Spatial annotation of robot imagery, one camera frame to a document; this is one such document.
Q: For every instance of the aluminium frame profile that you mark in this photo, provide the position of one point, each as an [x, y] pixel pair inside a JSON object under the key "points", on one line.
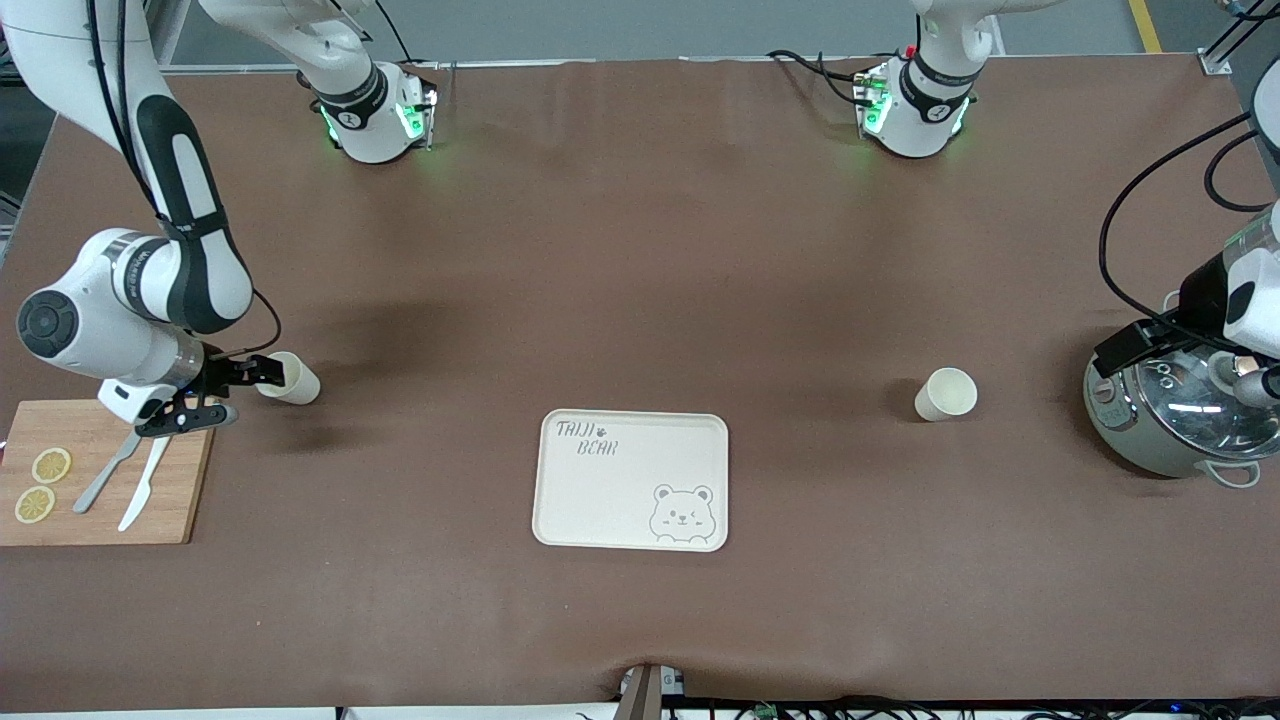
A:
{"points": [[1215, 62]]}

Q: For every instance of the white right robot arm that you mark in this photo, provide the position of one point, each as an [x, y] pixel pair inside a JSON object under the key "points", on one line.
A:
{"points": [[190, 200]]}

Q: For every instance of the grey camera mounting post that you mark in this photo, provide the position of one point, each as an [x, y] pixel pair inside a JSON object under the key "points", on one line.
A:
{"points": [[645, 690]]}

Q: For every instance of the glass pot lid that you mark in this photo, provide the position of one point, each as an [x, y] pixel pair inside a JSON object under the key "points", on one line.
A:
{"points": [[1190, 410]]}

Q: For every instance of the white IKEA cup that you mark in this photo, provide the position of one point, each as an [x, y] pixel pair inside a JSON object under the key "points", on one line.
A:
{"points": [[300, 385], [945, 395]]}

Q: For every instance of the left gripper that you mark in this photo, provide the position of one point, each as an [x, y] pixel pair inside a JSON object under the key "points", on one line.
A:
{"points": [[1197, 296]]}

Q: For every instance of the cream tray with bear print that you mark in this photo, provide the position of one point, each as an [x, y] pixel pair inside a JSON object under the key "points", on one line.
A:
{"points": [[620, 500]]}

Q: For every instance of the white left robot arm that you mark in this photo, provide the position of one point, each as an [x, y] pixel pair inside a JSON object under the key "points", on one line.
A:
{"points": [[930, 110]]}

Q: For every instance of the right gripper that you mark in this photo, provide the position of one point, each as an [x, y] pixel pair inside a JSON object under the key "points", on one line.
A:
{"points": [[219, 372]]}

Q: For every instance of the grey plastic knife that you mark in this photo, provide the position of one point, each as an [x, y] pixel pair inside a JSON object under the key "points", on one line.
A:
{"points": [[100, 485]]}

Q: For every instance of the wooden cutting board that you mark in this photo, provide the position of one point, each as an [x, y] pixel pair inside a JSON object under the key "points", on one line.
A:
{"points": [[195, 490]]}

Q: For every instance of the grey-green electric cooking pot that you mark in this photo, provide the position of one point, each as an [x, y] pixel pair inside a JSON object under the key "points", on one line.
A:
{"points": [[1115, 420]]}

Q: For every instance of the white plastic knife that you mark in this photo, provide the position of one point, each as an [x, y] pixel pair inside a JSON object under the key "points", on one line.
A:
{"points": [[145, 490]]}

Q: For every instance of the brown table cover mat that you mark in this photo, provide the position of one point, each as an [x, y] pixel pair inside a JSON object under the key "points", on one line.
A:
{"points": [[640, 250]]}

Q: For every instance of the yellow lemon slice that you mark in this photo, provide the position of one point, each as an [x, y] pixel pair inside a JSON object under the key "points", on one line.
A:
{"points": [[35, 504], [51, 465]]}

